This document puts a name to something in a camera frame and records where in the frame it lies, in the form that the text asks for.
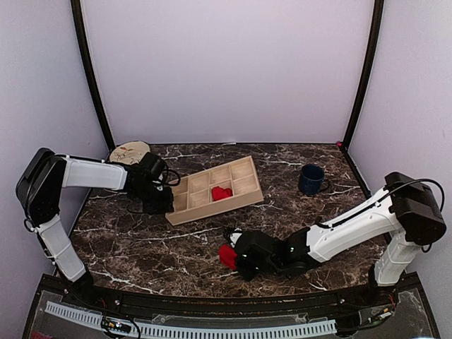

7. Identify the dark blue mug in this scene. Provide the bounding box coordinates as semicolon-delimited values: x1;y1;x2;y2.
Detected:
298;164;331;196

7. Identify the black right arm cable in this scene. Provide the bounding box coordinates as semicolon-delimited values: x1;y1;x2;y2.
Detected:
314;179;446;254

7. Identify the black front table rail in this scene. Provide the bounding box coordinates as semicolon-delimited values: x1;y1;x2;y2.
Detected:
35;268;424;321

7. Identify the white slotted cable duct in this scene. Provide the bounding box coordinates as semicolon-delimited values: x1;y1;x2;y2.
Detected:
44;301;338;338

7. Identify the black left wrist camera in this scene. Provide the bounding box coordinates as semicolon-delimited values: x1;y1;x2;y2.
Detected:
138;152;167;182

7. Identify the plain red sock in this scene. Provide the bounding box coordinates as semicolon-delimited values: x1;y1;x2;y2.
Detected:
219;244;237;271

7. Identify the black frame post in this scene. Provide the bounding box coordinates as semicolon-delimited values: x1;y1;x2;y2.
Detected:
342;0;385;153
71;0;116;151

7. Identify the black left camera cable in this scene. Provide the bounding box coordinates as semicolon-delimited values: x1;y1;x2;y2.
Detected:
151;168;182;188

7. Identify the wooden compartment tray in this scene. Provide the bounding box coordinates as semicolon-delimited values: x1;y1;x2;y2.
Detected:
165;156;263;225

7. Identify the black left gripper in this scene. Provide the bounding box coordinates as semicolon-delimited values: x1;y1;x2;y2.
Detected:
133;182;174;215

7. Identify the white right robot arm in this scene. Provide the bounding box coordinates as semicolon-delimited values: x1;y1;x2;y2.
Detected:
224;172;446;307

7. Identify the black right frame post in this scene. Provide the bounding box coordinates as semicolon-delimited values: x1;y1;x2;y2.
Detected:
342;0;385;153

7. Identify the bird painted ceramic plate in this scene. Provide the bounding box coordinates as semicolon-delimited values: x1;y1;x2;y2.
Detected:
109;141;150;165

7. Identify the red snowflake santa sock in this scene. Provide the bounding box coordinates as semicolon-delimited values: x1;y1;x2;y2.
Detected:
211;186;233;201

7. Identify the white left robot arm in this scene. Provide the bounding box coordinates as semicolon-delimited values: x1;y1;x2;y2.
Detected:
16;148;180;308

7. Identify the black left frame post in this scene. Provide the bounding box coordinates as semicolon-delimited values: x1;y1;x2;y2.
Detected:
71;0;116;151

